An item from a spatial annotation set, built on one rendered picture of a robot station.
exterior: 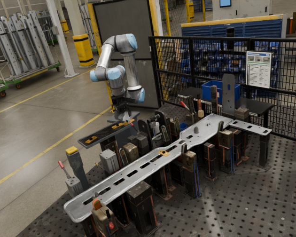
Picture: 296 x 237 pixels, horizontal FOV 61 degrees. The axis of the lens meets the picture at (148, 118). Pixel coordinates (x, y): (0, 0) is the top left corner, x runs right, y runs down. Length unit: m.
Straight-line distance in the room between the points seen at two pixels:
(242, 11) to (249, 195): 7.11
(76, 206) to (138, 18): 3.18
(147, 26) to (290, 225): 3.22
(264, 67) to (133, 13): 2.48
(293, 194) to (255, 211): 0.29
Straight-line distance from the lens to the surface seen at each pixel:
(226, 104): 2.18
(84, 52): 9.40
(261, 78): 2.28
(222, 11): 8.64
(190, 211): 1.75
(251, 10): 8.45
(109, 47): 1.90
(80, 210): 1.49
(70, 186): 1.58
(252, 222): 1.71
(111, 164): 1.65
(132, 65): 1.95
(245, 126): 2.00
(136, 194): 1.43
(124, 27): 4.31
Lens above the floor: 1.98
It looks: 26 degrees down
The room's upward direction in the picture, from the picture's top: 10 degrees counter-clockwise
